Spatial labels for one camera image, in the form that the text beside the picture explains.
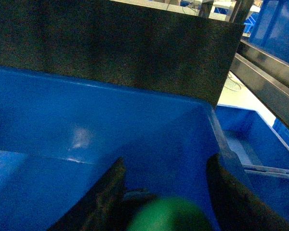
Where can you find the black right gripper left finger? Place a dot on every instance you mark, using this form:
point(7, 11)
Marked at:
point(92, 211)

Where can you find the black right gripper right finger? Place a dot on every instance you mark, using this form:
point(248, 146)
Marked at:
point(235, 206)

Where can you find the blue bin lower right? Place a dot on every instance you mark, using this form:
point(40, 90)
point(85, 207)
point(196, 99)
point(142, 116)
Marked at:
point(262, 153)

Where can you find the large blue bin right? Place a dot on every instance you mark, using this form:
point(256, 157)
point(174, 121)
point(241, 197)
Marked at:
point(59, 135)

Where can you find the dark metal back plate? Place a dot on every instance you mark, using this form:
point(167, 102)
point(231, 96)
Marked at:
point(120, 43)

